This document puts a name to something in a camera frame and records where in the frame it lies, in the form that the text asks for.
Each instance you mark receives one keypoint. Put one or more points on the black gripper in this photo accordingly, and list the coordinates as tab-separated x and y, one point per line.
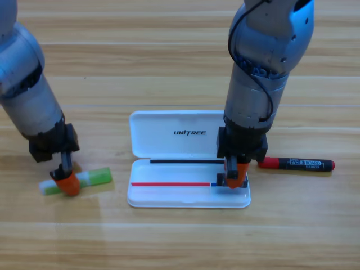
242	143
50	143

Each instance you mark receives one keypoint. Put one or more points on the white Unitree pencil case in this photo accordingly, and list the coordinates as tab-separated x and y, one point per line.
168	135

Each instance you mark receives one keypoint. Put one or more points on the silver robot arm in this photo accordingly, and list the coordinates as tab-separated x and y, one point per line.
253	92
28	98

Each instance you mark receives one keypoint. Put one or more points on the green and white eraser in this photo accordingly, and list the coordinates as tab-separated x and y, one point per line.
95	175

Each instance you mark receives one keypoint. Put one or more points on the red black whiteboard marker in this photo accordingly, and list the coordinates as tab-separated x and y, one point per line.
303	163

